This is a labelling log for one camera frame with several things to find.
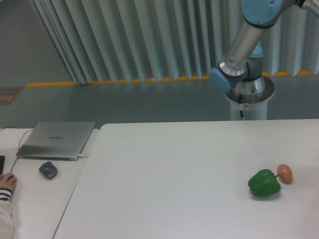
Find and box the brown egg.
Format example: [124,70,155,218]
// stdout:
[276,164,293,184]

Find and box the white folding partition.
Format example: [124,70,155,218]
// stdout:
[29,0,319,84]

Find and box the white usb plug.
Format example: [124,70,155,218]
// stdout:
[78,154,89,158]

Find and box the person's hand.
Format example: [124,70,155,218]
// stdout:
[0,173,17,192]

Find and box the white striped sleeve forearm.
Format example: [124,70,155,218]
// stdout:
[0,188,14,239]

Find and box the silver laptop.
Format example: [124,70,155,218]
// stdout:
[16,121,95,161]

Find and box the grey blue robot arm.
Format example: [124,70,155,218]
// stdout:
[209,0,319,92]

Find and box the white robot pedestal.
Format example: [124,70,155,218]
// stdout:
[224,76,275,120]

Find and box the black phone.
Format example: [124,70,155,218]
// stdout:
[0,155,5,174]

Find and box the black pedestal cable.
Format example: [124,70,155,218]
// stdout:
[238,93,246,121]

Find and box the green bell pepper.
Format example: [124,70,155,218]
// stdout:
[247,169,281,197]

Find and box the black mouse cable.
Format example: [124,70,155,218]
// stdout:
[0,127,34,174]

